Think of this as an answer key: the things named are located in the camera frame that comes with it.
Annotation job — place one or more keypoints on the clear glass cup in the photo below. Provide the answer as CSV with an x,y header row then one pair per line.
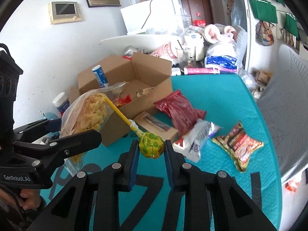
x,y
186,56

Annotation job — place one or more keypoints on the blue white plastic bag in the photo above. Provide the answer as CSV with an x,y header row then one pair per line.
x,y
222,57

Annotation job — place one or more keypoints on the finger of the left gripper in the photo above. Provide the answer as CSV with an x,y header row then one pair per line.
x,y
74,147
40,126

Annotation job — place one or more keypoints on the blue white tube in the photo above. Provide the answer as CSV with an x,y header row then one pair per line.
x,y
100,75

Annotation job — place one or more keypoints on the dark red snack packet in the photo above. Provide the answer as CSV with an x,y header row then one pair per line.
x,y
180,111

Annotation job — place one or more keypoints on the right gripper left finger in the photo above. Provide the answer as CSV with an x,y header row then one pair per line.
x,y
113,179

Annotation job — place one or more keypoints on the red brown star snack packet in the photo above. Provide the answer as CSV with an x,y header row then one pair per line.
x,y
239,146

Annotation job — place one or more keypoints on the green tote bag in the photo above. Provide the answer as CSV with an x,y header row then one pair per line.
x,y
263,10
291,25

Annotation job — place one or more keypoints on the yellow green lollipop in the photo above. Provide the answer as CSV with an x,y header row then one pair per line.
x,y
150,144

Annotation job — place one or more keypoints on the brown entrance door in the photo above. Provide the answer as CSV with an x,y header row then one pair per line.
x,y
200,12

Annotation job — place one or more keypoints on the person's left hand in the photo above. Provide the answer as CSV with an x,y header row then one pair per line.
x,y
28,199

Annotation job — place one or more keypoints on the white refrigerator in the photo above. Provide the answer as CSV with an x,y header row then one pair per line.
x,y
153,17

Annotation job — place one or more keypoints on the red candy wrapper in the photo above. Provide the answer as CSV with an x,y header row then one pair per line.
x,y
119,102

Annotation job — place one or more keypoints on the brown cardboard box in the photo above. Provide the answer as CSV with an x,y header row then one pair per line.
x,y
148,81

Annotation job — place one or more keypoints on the red white paper cup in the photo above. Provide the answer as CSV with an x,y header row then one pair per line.
x,y
167,51

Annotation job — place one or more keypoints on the silver foil snack packet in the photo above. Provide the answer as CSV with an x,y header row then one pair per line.
x,y
191,143

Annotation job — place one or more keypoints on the clear bag yellow popcorn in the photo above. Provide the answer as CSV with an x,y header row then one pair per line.
x,y
90,111

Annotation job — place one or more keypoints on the small kraft window box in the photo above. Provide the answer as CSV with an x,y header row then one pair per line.
x,y
149,123

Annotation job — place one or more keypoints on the grey leaf pattern cushion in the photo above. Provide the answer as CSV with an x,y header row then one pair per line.
x,y
283,105

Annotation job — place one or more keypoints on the wall intercom panel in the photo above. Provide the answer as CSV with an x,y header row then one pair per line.
x,y
64,12

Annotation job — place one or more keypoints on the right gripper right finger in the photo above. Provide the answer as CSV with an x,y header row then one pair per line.
x,y
188,178

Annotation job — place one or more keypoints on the pink tablet tube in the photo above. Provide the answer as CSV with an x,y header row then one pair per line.
x,y
191,71

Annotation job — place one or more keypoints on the pink eared plush toy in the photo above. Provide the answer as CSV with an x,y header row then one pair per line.
x,y
214,34

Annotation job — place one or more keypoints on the colourful patterned bag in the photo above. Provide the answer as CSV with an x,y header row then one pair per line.
x,y
264,33

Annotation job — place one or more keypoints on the white jar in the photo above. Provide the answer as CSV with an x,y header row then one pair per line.
x,y
196,40

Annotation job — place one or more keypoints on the white capped blue bottle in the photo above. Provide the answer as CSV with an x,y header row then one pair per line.
x,y
61,102

